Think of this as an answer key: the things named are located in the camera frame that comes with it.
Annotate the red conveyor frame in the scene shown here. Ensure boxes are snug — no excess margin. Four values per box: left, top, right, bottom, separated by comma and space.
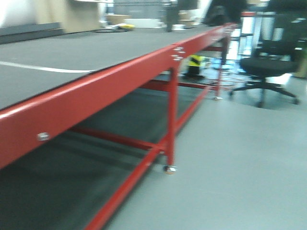
0, 23, 233, 230

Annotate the dark grey conveyor back rail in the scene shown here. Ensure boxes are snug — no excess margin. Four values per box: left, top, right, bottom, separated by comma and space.
0, 23, 65, 44

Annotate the yellow black striped post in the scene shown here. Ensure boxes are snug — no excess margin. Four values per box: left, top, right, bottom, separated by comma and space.
184, 54, 205, 78

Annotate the yellow object on belt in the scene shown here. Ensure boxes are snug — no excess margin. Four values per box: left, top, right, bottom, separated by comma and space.
115, 23, 135, 31

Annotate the cardboard box with black print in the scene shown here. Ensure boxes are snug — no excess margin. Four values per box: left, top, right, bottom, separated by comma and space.
34, 0, 103, 33

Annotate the black conveyor belt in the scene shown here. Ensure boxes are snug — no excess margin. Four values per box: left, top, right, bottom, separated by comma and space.
0, 25, 212, 109

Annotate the black office chair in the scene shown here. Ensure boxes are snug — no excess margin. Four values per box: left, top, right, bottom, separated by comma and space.
229, 10, 307, 108

